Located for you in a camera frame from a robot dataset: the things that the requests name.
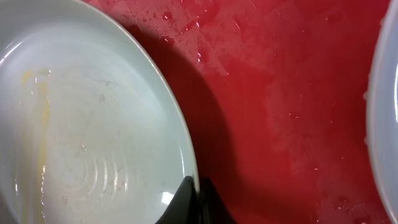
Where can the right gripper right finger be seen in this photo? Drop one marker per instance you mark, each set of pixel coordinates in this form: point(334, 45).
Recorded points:
point(212, 209)

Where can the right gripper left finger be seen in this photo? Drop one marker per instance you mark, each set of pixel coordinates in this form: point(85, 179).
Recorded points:
point(183, 207)

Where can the light blue plate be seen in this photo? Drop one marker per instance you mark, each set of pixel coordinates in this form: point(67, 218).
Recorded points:
point(90, 130)

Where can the white plate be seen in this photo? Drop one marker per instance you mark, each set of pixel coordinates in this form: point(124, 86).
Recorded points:
point(381, 113)

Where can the red plastic tray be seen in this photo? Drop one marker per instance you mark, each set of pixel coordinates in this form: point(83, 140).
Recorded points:
point(273, 93)

